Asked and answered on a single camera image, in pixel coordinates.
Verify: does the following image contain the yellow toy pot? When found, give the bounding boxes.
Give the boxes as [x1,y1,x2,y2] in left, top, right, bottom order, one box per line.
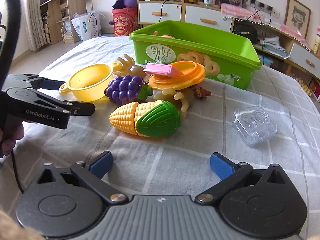
[59,62,123,102]

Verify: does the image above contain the purple toy grapes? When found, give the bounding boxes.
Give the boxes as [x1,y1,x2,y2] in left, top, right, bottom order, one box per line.
[104,75,153,106]

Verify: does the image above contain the clear plastic case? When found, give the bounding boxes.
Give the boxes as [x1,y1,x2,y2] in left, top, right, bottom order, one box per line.
[232,106,277,146]

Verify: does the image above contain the tan rubber octopus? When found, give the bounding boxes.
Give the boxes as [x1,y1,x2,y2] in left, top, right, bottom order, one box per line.
[112,54,146,78]
[153,88,195,121]

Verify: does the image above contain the toy corn cob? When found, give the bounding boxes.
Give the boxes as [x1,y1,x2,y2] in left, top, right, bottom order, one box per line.
[109,100,181,139]

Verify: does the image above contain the small brown toy figure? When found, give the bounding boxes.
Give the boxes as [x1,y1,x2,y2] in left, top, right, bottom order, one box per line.
[191,85,211,101]

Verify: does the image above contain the pink toy block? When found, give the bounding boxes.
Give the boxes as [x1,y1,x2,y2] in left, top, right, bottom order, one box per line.
[144,63,183,78]

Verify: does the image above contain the orange toy plate stack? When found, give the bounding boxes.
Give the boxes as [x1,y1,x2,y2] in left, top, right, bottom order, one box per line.
[148,61,206,90]

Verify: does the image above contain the pink toy pig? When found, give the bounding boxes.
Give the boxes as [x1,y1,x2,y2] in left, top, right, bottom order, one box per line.
[153,31,174,38]

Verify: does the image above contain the person's left hand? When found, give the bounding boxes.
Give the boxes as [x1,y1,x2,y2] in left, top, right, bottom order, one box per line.
[0,124,24,155]

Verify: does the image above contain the grey checked cloth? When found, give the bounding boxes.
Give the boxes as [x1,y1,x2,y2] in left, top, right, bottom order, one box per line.
[0,36,320,239]

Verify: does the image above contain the white shopping bag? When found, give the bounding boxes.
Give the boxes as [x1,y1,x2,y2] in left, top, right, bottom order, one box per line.
[71,10,102,42]

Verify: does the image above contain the wooden bookshelf desk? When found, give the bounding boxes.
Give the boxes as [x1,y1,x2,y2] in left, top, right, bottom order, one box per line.
[40,0,87,44]

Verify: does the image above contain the red printed bucket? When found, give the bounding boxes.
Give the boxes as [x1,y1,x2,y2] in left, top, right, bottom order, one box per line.
[109,7,138,36]

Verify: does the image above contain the green plastic cookie bin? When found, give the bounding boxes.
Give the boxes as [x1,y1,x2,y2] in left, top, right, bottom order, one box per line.
[129,20,261,89]

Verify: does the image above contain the wooden cabinet with drawers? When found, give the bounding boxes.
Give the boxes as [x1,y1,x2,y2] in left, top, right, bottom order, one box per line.
[137,0,320,81]

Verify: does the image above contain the black bag on shelf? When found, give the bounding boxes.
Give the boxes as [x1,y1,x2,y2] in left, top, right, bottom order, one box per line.
[233,23,258,44]

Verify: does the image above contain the pink table runner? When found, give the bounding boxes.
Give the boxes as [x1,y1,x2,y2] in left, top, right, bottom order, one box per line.
[220,3,311,51]

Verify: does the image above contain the framed cartoon girl picture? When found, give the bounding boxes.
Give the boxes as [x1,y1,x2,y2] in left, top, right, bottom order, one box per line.
[284,0,311,38]

